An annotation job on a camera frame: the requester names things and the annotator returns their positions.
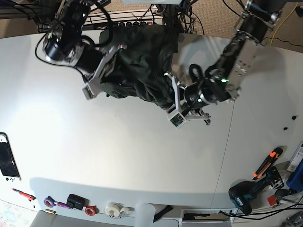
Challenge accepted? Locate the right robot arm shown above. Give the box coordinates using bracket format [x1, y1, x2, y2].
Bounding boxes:
[36, 0, 127, 100]

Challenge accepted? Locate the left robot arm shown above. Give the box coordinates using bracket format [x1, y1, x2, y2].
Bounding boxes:
[165, 0, 286, 128]

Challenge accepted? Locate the red screwdriver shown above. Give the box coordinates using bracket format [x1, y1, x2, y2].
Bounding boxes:
[11, 188, 36, 201]

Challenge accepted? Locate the dark green t-shirt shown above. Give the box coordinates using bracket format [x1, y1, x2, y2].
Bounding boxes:
[100, 25, 178, 110]

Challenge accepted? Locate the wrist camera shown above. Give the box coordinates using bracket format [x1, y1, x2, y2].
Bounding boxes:
[82, 84, 97, 100]
[168, 110, 187, 129]

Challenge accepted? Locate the white handheld game console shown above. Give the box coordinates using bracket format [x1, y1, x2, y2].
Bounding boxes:
[0, 132, 21, 182]

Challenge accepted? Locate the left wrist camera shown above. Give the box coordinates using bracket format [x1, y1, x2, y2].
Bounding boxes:
[168, 110, 187, 129]

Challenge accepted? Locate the red square tag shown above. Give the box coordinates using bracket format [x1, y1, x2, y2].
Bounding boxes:
[267, 195, 278, 207]

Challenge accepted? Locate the orange black utility knife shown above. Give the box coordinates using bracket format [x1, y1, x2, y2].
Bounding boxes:
[252, 147, 283, 181]

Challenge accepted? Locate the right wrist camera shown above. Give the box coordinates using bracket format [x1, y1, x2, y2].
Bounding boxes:
[82, 84, 97, 100]

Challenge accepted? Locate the purple tape roll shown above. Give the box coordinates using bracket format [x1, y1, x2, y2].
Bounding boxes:
[44, 196, 56, 208]

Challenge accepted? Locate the red tape roll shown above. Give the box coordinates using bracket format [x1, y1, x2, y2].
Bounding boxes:
[84, 206, 97, 216]

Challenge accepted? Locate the teal black power drill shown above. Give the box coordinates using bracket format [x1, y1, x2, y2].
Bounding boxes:
[228, 166, 284, 215]

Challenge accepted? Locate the white tape dispenser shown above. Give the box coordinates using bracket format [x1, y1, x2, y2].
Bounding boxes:
[104, 202, 134, 218]

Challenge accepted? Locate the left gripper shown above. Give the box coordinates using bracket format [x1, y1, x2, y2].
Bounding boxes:
[164, 72, 211, 125]

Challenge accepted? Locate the blue box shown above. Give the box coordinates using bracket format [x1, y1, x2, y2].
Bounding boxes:
[286, 157, 303, 192]

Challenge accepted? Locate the yellow extension cable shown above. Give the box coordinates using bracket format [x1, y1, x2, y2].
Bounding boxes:
[270, 6, 303, 46]

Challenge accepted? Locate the black action camera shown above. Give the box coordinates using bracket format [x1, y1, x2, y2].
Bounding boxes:
[66, 194, 89, 210]

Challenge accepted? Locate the black power strip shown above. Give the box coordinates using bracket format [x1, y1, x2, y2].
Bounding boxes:
[82, 20, 157, 31]

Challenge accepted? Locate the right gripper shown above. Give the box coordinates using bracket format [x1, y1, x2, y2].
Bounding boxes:
[75, 44, 127, 95]

